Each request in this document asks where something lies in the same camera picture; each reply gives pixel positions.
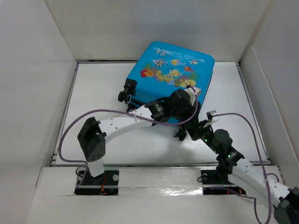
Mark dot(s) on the white right side panel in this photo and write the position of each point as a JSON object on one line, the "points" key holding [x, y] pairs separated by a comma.
{"points": [[272, 129]]}

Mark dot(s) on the blue kids suitcase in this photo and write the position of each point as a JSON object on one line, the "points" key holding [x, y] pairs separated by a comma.
{"points": [[162, 69]]}

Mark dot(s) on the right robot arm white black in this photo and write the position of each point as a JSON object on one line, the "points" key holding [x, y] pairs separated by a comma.
{"points": [[233, 167]]}

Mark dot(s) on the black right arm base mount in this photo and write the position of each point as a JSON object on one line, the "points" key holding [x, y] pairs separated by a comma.
{"points": [[215, 184]]}

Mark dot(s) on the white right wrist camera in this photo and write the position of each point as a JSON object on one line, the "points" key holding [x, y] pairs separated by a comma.
{"points": [[211, 118]]}

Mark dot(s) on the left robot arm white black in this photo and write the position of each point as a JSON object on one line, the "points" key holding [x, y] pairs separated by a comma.
{"points": [[94, 135]]}

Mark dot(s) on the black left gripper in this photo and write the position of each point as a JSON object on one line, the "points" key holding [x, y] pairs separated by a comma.
{"points": [[190, 108]]}

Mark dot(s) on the white front foam board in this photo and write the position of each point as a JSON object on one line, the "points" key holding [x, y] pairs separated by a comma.
{"points": [[154, 195]]}

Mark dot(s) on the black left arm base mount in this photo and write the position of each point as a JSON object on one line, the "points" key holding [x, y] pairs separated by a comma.
{"points": [[104, 185]]}

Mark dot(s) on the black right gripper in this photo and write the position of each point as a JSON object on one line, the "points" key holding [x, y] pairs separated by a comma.
{"points": [[193, 131]]}

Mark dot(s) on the aluminium front rail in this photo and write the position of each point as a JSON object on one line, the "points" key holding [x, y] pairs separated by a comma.
{"points": [[139, 166]]}

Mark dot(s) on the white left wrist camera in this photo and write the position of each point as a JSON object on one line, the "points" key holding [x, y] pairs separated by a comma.
{"points": [[193, 92]]}

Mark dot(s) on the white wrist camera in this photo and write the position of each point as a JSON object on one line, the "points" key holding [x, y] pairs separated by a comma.
{"points": [[211, 118], [193, 92]]}

